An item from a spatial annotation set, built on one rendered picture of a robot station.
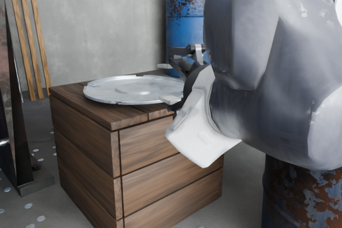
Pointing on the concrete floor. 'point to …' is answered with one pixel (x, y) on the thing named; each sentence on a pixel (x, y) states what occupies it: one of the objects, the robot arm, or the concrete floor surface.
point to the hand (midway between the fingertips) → (169, 82)
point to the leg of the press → (16, 122)
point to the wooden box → (126, 163)
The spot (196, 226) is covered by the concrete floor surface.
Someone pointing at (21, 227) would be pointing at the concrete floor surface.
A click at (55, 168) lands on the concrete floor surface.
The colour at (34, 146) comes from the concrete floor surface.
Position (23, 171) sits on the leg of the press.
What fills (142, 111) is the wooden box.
